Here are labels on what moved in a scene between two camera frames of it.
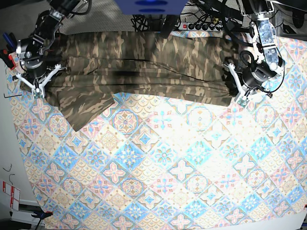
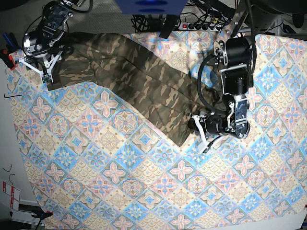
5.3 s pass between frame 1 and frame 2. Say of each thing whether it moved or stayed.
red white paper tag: stayed
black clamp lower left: stayed
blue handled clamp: stayed
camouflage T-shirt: moved
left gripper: moved
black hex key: stayed
